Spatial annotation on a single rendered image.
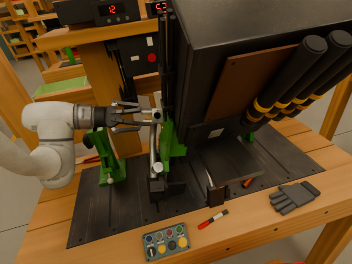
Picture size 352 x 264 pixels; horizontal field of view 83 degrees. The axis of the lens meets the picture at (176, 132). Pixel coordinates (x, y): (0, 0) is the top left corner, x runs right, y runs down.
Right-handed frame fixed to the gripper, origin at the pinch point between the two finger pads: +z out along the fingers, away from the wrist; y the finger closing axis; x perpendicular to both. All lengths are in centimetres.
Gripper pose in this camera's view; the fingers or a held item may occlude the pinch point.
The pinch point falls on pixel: (150, 117)
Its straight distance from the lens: 77.0
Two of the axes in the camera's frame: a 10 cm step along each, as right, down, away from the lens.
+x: -2.7, 1.9, 9.4
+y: -0.7, -9.8, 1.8
